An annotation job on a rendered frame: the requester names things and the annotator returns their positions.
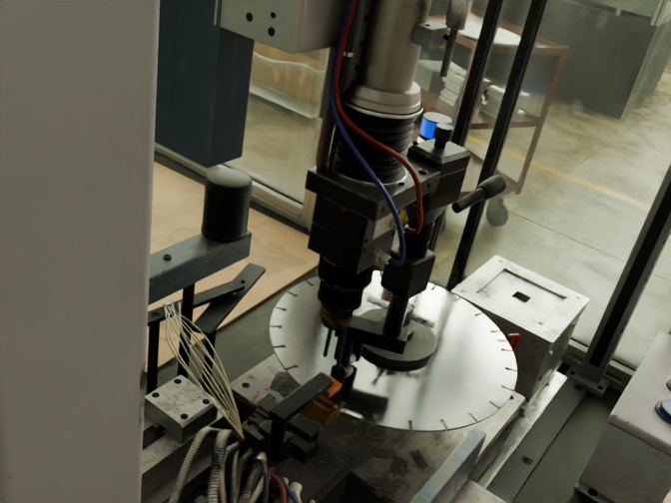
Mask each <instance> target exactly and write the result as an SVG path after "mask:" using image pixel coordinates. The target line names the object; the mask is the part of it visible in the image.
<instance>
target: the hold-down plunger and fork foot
mask: <svg viewBox="0 0 671 503"><path fill-rule="evenodd" d="M409 300H410V298H409V299H407V300H401V299H400V298H398V297H397V296H395V295H393V294H391V296H390V300H389V304H388V308H387V312H386V316H385V320H384V323H382V322H378V321H374V320H371V319H367V318H363V317H359V316H356V315H353V316H352V320H351V322H350V324H349V326H348V328H347V332H346V337H345V342H344V347H343V352H342V358H341V363H340V364H341V365H343V366H344V367H348V364H349V360H350V355H351V351H352V350H353V352H354V353H355V361H356V362H358V361H359V360H360V355H361V351H362V347H363V345H364V344H366V345H369V346H373V347H377V348H380V349H384V350H388V351H391V352H395V353H399V354H403V352H404V349H405V345H406V341H407V337H408V329H404V328H402V326H403V322H404V318H405V315H406V311H407V307H408V303H409ZM341 334H342V330H336V331H335V336H336V337H338V339H337V343H336V348H335V356H334V359H335V360H337V355H338V349H339V344H340V339H341Z"/></svg>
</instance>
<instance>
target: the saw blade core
mask: <svg viewBox="0 0 671 503"><path fill-rule="evenodd" d="M380 279H381V277H380V272H379V271H373V274H372V281H371V284H370V285H369V286H368V287H366V288H365V289H364V290H363V295H362V302H361V306H360V307H359V308H358V309H356V310H354V311H353V315H356V316H360V315H361V314H362V313H364V312H366V311H368V310H371V309H376V308H381V307H379V306H377V305H374V304H372V303H369V302H367V301H366V298H367V296H368V295H372V296H375V297H377V298H380V299H382V300H385V301H387V302H389V300H390V296H391V292H390V291H388V290H387V289H385V288H384V287H382V286H381V285H380ZM320 283H321V280H320V278H319V277H318V276H315V277H312V278H310V279H307V280H306V281H303V282H301V283H299V284H297V285H296V286H294V287H293V288H291V289H290V290H289V291H288V292H286V293H285V294H284V295H283V296H282V298H281V299H280V300H279V301H278V303H277V305H276V307H275V308H274V311H273V313H272V317H271V322H270V338H271V343H272V347H273V349H274V352H275V355H276V357H277V359H278V360H279V362H280V364H281V365H282V367H283V368H284V370H287V369H288V370H287V373H288V375H289V376H290V377H291V378H292V379H293V380H294V381H295V382H296V383H297V384H298V385H299V386H302V385H304V384H305V383H306V382H308V381H309V380H310V379H312V378H313V377H314V376H316V375H317V374H318V373H320V372H324V373H325V374H327V375H329V376H330V377H332V378H333V379H335V380H337V381H338V382H340V383H341V389H340V390H339V391H338V392H336V393H335V394H334V395H333V396H331V397H330V398H328V397H327V396H325V395H323V394H322V395H321V397H322V399H321V400H320V402H322V403H324V404H325V405H327V406H329V407H331V408H333V409H335V410H338V409H339V407H340V406H341V404H342V403H344V404H345V405H343V406H342V408H341V409H340V410H339V412H341V413H343V414H345V415H347V416H350V417H352V418H355V419H358V420H361V421H363V422H367V423H370V424H372V422H373V418H374V415H377V418H376V421H375V425H377V426H381V427H386V428H391V429H396V430H403V431H410V427H409V423H408V422H407V421H410V422H411V429H412V431H414V432H439V431H445V430H446V429H447V430H448V431H449V430H455V429H460V428H464V427H467V426H471V425H473V424H476V422H477V423H479V422H481V421H483V420H485V419H487V418H488V417H490V416H492V415H493V414H495V413H496V412H497V411H498V410H499V409H501V408H502V407H503V406H504V404H505V403H506V402H507V401H508V399H509V398H510V396H511V394H512V392H513V389H514V387H515V383H516V377H517V372H516V371H517V368H516V361H515V357H514V354H513V352H512V349H511V347H510V345H509V343H508V341H507V342H497V339H506V338H505V337H504V335H503V334H502V333H501V332H500V330H499V329H498V328H497V326H496V325H495V324H494V323H493V322H492V321H491V320H490V319H489V318H488V317H487V316H486V315H484V314H482V312H481V311H480V310H478V309H477V308H476V307H474V306H473V305H471V304H470V303H468V302H467V301H465V300H464V299H462V298H461V299H459V296H457V295H455V294H453V293H451V292H449V291H447V290H445V289H443V288H441V287H438V286H436V287H435V288H434V290H432V289H433V287H434V285H433V284H431V283H429V284H428V286H427V289H426V291H424V292H422V293H419V294H417V295H416V298H415V300H414V301H413V302H412V304H411V305H412V307H413V312H414V313H417V314H419V315H422V316H424V317H426V318H429V319H431V320H434V321H436V326H435V328H432V331H433V332H434V334H435V337H436V347H435V350H434V354H433V356H432V357H431V358H430V359H429V360H428V361H426V362H424V363H422V364H419V365H414V366H396V365H390V364H386V363H383V362H380V361H378V360H376V359H374V358H372V357H370V356H368V355H367V354H366V353H364V352H363V351H361V355H360V360H359V361H358V362H356V361H355V362H354V363H353V364H351V365H349V366H348V367H344V366H343V365H340V368H336V360H335V359H334V356H335V352H336V343H337V339H338V337H336V336H335V332H336V331H335V330H333V332H332V337H331V342H330V347H329V352H328V356H327V357H324V350H325V345H326V340H327V335H328V330H329V329H328V328H326V327H325V326H323V324H322V322H321V317H320V311H321V306H322V304H321V303H320V301H319V300H318V291H319V288H320ZM294 295H296V296H294ZM458 299H459V300H458ZM456 300H457V302H456ZM283 309H284V310H285V311H283ZM479 314H480V315H479ZM476 315H478V316H476ZM279 327H281V328H279ZM493 332H494V333H493ZM282 346H284V347H285V348H282ZM502 350H504V351H502ZM293 367H297V368H293ZM505 368H506V369H508V370H506V369H505ZM501 386H502V387H504V388H502V387H501ZM488 402H491V403H492V404H489V403H488ZM468 414H470V415H471V416H472V417H471V416H469V415H468ZM440 421H443V422H444V425H445V427H446V429H445V427H444V426H443V424H442V423H441V422H440Z"/></svg>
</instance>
